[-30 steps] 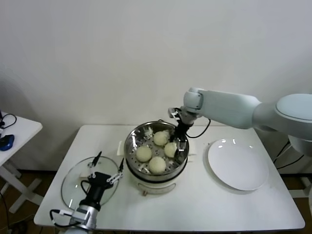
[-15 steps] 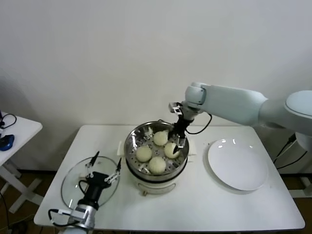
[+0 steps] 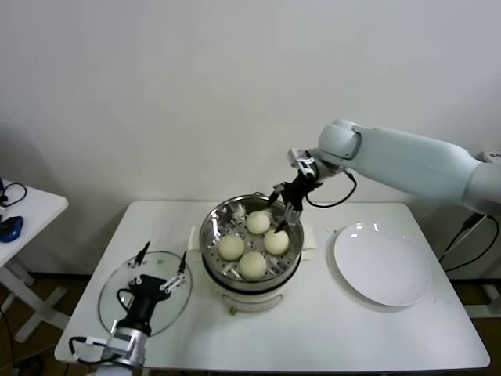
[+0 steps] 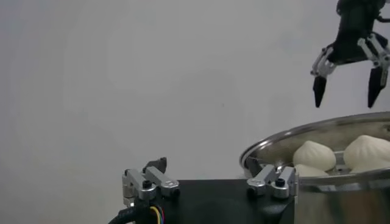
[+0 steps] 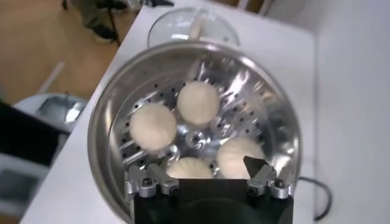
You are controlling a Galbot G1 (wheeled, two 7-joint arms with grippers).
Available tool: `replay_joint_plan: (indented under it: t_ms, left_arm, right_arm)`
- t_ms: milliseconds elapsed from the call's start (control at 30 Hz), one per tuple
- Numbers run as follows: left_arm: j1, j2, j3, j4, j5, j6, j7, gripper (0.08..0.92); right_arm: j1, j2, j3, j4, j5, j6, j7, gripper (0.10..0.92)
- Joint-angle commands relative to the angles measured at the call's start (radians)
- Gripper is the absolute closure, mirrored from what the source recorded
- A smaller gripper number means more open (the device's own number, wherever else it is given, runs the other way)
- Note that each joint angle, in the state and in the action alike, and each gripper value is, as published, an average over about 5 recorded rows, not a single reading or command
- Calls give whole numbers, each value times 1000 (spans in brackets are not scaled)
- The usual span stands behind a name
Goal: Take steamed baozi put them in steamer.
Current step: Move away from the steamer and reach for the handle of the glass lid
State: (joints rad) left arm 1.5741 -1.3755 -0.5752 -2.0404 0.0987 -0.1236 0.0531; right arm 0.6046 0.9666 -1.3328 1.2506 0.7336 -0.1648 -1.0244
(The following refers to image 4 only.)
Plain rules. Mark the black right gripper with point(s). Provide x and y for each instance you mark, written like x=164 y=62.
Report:
x=355 y=36

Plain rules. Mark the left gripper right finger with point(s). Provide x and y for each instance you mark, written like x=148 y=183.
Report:
x=274 y=182

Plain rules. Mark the white steamed baozi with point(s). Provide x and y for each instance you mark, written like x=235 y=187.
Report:
x=309 y=172
x=314 y=156
x=367 y=152

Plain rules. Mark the stainless steel steamer basket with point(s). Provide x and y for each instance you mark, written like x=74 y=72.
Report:
x=341 y=204

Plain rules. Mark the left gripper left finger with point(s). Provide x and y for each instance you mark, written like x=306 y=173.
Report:
x=143 y=185

